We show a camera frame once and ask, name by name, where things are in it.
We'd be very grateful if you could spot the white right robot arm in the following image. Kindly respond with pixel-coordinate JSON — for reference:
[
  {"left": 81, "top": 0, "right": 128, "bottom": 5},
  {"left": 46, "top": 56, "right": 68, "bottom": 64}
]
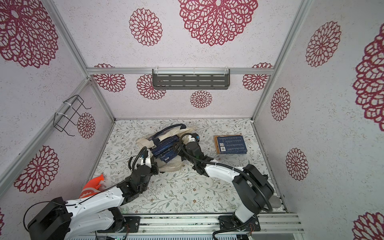
[{"left": 173, "top": 134, "right": 275, "bottom": 225}]

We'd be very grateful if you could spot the grey slotted wall shelf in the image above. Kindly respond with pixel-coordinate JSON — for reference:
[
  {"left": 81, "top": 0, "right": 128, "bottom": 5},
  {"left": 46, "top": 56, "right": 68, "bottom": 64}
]
[{"left": 152, "top": 69, "right": 231, "bottom": 90}]

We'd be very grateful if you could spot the black wire wall rack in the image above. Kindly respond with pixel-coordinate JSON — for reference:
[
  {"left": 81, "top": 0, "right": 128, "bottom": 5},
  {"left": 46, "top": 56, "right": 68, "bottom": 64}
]
[{"left": 53, "top": 95, "right": 91, "bottom": 137}]

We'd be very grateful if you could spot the aluminium front rail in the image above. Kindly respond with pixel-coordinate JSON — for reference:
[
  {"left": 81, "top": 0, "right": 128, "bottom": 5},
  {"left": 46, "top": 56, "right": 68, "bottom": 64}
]
[{"left": 124, "top": 213, "right": 305, "bottom": 240}]

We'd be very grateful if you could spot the stack of blue books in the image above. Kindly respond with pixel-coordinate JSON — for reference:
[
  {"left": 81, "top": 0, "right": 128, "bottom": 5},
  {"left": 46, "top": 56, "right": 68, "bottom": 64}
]
[{"left": 150, "top": 135, "right": 180, "bottom": 163}]

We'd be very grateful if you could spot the cream canvas tote bag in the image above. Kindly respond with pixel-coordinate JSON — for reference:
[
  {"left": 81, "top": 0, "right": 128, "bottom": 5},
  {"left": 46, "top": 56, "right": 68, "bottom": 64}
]
[{"left": 136, "top": 124, "right": 200, "bottom": 173}]

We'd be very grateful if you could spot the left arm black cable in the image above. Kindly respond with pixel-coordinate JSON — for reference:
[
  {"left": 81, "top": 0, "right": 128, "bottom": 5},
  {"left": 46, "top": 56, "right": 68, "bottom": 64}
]
[{"left": 128, "top": 146, "right": 149, "bottom": 172}]

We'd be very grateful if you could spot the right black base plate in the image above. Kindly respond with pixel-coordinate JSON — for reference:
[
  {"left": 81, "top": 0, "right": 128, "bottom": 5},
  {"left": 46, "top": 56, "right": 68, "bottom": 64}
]
[{"left": 218, "top": 215, "right": 261, "bottom": 233}]

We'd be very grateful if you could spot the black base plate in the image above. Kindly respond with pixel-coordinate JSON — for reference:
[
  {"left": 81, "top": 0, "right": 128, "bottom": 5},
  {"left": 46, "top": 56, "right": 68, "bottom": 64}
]
[
  {"left": 218, "top": 215, "right": 261, "bottom": 233},
  {"left": 97, "top": 216, "right": 141, "bottom": 234}
]

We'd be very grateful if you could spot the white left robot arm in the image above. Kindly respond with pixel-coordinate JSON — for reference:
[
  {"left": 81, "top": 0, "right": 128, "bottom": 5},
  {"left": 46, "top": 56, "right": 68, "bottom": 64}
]
[{"left": 27, "top": 163, "right": 159, "bottom": 240}]

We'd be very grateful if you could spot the red plastic object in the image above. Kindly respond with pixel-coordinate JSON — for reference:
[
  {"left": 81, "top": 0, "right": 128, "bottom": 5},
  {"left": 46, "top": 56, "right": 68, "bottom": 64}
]
[{"left": 79, "top": 174, "right": 105, "bottom": 199}]

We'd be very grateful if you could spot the blue grid cover book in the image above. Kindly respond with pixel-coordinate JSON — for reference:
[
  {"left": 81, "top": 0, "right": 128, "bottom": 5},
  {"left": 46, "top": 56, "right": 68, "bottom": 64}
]
[{"left": 224, "top": 135, "right": 248, "bottom": 155}]

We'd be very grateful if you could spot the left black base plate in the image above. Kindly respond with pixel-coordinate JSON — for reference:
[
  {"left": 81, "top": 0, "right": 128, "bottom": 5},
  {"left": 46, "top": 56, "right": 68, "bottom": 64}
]
[{"left": 97, "top": 216, "right": 141, "bottom": 234}]

